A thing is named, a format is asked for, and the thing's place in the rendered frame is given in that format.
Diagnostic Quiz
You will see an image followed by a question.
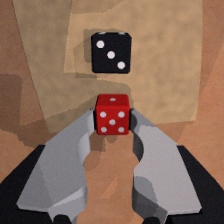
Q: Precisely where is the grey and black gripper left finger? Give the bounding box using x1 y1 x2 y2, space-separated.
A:
0 108 97 224

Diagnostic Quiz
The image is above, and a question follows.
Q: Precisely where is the red die with white pips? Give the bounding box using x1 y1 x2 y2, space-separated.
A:
95 94 130 135

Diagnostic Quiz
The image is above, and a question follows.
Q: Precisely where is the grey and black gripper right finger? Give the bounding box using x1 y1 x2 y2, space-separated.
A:
128 108 224 224

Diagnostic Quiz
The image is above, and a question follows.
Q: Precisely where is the tan mat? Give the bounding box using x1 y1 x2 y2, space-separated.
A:
13 0 203 133

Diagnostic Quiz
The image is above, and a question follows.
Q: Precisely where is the black die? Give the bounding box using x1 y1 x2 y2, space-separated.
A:
91 32 132 74

